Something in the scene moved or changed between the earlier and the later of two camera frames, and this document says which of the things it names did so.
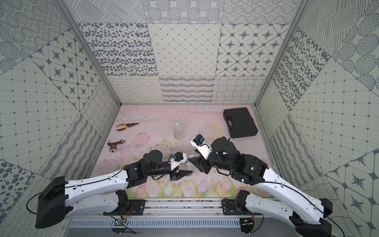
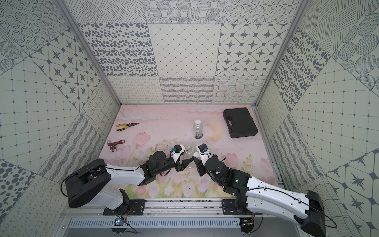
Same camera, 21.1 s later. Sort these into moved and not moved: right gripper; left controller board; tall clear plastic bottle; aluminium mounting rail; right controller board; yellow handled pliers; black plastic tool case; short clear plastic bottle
Moved: short clear plastic bottle; right gripper; tall clear plastic bottle
Not moved: left controller board; aluminium mounting rail; right controller board; yellow handled pliers; black plastic tool case
